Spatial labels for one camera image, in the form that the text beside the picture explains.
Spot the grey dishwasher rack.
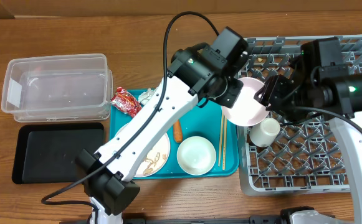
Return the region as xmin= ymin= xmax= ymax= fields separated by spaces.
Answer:
xmin=238 ymin=35 xmax=362 ymax=196

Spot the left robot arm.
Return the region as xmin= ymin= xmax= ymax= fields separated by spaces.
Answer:
xmin=75 ymin=27 xmax=249 ymax=223

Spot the left wooden chopstick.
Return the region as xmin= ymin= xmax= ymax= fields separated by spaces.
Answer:
xmin=218 ymin=113 xmax=224 ymax=166

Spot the crumpled white tissue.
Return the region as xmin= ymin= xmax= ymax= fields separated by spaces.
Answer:
xmin=138 ymin=88 xmax=155 ymax=105

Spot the wooden chopstick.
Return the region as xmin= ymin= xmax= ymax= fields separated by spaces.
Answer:
xmin=218 ymin=113 xmax=224 ymax=166
xmin=222 ymin=116 xmax=227 ymax=170

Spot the clear plastic storage bin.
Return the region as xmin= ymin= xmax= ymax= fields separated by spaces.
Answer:
xmin=1 ymin=54 xmax=113 ymax=123

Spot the orange carrot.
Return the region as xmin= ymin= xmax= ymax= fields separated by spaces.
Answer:
xmin=173 ymin=120 xmax=183 ymax=143

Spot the right wooden chopstick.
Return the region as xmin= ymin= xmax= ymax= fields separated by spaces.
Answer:
xmin=222 ymin=116 xmax=227 ymax=170

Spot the white plate with food scraps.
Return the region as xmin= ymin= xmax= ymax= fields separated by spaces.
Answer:
xmin=115 ymin=123 xmax=171 ymax=178

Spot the pale green bowl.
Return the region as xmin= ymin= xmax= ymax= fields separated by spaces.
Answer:
xmin=177 ymin=136 xmax=216 ymax=176

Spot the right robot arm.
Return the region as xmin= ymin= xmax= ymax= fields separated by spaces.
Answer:
xmin=254 ymin=37 xmax=362 ymax=223

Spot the pale green cup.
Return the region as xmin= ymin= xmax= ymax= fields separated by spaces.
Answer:
xmin=249 ymin=118 xmax=280 ymax=147

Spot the black plastic tray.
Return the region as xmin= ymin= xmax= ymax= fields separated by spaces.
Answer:
xmin=12 ymin=123 xmax=105 ymax=184

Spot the red snack wrapper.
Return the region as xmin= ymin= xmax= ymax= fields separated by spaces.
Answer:
xmin=111 ymin=87 xmax=142 ymax=118

